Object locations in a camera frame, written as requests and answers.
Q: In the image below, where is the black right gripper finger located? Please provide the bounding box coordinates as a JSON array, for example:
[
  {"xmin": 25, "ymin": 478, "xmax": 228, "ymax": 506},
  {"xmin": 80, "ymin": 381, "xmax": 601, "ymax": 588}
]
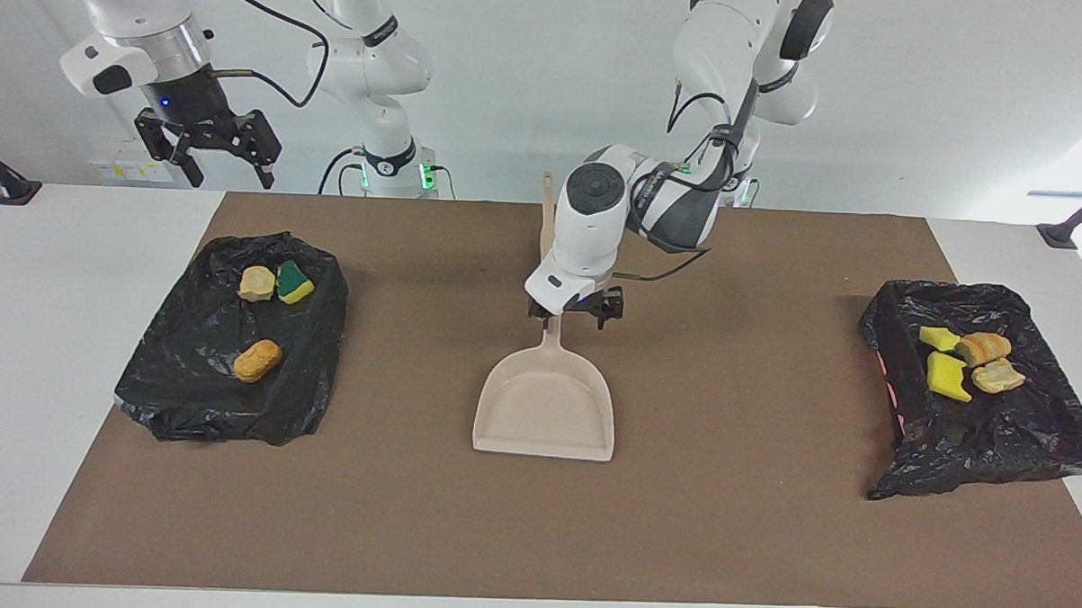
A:
[
  {"xmin": 132, "ymin": 108, "xmax": 209, "ymax": 189},
  {"xmin": 237, "ymin": 109, "xmax": 284, "ymax": 191}
]

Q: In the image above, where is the beige handled black brush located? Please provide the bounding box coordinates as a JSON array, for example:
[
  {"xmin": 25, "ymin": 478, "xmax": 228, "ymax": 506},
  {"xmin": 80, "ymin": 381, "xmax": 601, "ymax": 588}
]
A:
[{"xmin": 539, "ymin": 171, "xmax": 559, "ymax": 263}]

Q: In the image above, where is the beige plastic dustpan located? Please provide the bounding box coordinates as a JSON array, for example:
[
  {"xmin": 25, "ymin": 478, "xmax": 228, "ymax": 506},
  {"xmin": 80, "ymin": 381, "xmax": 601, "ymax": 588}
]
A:
[{"xmin": 471, "ymin": 313, "xmax": 620, "ymax": 463}]

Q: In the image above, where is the pale round bun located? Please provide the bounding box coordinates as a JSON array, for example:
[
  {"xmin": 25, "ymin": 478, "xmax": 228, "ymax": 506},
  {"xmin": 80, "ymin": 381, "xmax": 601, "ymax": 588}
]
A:
[{"xmin": 237, "ymin": 264, "xmax": 278, "ymax": 304}]

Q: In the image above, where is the yellow green scrub sponge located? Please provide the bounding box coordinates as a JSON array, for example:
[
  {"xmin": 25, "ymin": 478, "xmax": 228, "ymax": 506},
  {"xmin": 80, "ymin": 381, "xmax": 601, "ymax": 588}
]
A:
[{"xmin": 275, "ymin": 259, "xmax": 317, "ymax": 306}]

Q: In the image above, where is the golden brown bread roll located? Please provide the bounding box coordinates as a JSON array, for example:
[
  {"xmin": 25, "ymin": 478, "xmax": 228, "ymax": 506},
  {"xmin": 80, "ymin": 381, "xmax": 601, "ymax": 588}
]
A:
[{"xmin": 232, "ymin": 337, "xmax": 284, "ymax": 385}]

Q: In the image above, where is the large yellow sponge piece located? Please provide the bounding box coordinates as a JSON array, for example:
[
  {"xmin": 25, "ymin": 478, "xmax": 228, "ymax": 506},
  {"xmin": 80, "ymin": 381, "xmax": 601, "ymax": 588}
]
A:
[{"xmin": 926, "ymin": 351, "xmax": 973, "ymax": 404}]

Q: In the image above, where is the orange striped croissant toy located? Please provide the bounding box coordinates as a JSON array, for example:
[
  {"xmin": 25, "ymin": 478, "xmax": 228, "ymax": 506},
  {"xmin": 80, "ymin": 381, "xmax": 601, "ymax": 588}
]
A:
[{"xmin": 955, "ymin": 331, "xmax": 1014, "ymax": 369}]

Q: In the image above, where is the pale bread piece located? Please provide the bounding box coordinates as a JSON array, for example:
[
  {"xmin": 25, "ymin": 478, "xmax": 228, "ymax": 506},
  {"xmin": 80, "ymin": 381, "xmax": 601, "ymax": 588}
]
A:
[{"xmin": 970, "ymin": 357, "xmax": 1027, "ymax": 396}]

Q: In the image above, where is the black bag lined pink bin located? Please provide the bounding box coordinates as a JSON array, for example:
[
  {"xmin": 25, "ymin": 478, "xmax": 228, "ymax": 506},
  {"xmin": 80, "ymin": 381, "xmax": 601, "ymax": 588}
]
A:
[{"xmin": 853, "ymin": 278, "xmax": 1082, "ymax": 509}]

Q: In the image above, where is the black clamp stand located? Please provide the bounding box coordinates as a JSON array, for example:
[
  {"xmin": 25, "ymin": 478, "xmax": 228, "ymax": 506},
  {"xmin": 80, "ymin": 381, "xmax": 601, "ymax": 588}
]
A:
[
  {"xmin": 0, "ymin": 134, "xmax": 45, "ymax": 208},
  {"xmin": 1036, "ymin": 172, "xmax": 1082, "ymax": 250}
]

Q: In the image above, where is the brown table mat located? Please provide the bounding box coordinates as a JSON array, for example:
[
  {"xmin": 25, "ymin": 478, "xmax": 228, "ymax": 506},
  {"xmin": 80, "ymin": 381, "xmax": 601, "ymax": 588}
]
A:
[{"xmin": 22, "ymin": 184, "xmax": 1082, "ymax": 608}]

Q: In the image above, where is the white wall socket box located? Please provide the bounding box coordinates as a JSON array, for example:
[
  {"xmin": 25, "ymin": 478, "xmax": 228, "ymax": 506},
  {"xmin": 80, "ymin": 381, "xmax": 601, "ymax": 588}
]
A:
[{"xmin": 88, "ymin": 148, "xmax": 176, "ymax": 183}]

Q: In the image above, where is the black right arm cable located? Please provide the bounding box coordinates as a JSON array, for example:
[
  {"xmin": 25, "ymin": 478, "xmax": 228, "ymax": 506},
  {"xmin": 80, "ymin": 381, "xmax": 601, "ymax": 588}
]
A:
[{"xmin": 192, "ymin": 0, "xmax": 333, "ymax": 111}]

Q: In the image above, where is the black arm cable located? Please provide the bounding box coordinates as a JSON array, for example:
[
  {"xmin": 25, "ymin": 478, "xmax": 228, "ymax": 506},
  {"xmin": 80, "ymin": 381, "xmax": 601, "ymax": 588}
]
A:
[
  {"xmin": 192, "ymin": 0, "xmax": 333, "ymax": 111},
  {"xmin": 612, "ymin": 73, "xmax": 756, "ymax": 286}
]

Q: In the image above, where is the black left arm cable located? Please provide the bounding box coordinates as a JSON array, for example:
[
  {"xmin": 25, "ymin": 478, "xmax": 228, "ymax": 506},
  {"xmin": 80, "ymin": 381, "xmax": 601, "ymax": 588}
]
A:
[{"xmin": 612, "ymin": 73, "xmax": 756, "ymax": 286}]

